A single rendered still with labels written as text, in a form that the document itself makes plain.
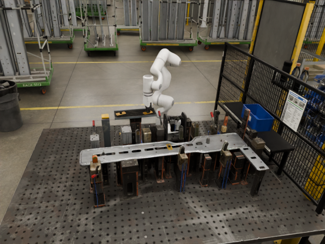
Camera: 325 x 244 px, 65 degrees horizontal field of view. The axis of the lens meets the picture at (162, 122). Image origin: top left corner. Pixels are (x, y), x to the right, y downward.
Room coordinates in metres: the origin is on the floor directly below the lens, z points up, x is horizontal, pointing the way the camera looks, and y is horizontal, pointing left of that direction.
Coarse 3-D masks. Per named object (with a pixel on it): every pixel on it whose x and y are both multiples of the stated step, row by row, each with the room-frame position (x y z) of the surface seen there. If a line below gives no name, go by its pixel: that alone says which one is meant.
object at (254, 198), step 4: (256, 172) 1.50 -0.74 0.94; (260, 172) 1.47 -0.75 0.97; (264, 172) 1.48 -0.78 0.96; (256, 176) 1.49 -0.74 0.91; (260, 176) 1.47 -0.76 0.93; (256, 180) 1.48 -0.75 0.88; (260, 180) 1.48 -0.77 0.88; (252, 184) 1.51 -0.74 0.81; (256, 184) 1.47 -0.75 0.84; (260, 184) 1.48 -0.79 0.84; (252, 188) 1.50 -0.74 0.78; (256, 188) 1.48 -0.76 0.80; (248, 192) 1.53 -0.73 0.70; (252, 192) 1.49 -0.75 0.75; (256, 192) 1.48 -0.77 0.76; (252, 196) 1.47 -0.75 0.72; (256, 196) 1.48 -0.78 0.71; (256, 200) 1.45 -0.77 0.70
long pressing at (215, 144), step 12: (132, 144) 1.71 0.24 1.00; (144, 144) 1.72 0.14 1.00; (156, 144) 1.73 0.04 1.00; (180, 144) 1.75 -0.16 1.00; (192, 144) 1.76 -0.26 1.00; (204, 144) 1.76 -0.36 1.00; (216, 144) 1.77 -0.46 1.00; (240, 144) 1.79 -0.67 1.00; (84, 156) 1.53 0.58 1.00; (108, 156) 1.54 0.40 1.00; (120, 156) 1.55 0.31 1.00; (132, 156) 1.56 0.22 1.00; (144, 156) 1.57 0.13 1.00; (156, 156) 1.58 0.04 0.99
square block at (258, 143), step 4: (252, 140) 1.79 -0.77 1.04; (256, 140) 1.77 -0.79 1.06; (260, 140) 1.77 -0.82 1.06; (252, 144) 1.78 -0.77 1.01; (256, 144) 1.73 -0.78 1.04; (260, 144) 1.73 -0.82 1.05; (264, 144) 1.74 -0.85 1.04; (252, 148) 1.77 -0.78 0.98; (256, 148) 1.73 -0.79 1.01; (260, 148) 1.73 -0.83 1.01; (252, 152) 1.76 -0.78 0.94; (256, 152) 1.73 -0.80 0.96; (260, 152) 1.74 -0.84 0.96; (260, 156) 1.74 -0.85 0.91; (252, 168) 1.73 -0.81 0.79; (248, 172) 1.74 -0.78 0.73; (252, 172) 1.74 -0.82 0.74; (248, 176) 1.73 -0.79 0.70
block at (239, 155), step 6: (234, 156) 1.67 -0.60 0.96; (240, 156) 1.64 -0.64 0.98; (234, 162) 1.65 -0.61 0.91; (240, 162) 1.62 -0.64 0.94; (234, 168) 1.64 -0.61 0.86; (240, 168) 1.63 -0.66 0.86; (234, 174) 1.63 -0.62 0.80; (240, 174) 1.63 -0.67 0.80; (228, 180) 1.67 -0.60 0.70; (234, 180) 1.62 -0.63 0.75
